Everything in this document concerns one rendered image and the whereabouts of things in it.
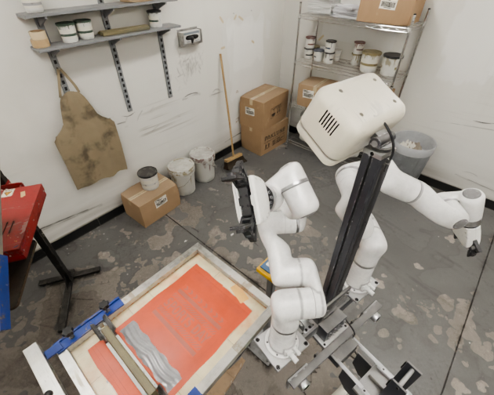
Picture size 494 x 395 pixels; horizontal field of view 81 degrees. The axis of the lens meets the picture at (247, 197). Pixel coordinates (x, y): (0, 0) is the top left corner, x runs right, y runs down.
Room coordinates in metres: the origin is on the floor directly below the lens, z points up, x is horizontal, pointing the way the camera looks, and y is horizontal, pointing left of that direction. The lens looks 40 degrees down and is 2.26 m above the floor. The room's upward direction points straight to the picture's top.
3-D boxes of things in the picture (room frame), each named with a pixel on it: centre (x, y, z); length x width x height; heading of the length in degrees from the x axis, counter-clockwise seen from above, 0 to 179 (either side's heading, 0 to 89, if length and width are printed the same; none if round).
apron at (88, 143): (2.33, 1.42, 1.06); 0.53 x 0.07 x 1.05; 138
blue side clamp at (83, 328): (0.62, 0.69, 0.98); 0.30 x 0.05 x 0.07; 138
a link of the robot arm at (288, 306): (0.48, -0.14, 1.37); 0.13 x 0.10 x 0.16; 95
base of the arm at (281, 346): (0.47, -0.14, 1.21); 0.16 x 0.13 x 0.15; 37
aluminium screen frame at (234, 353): (0.61, 0.33, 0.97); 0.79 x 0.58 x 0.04; 138
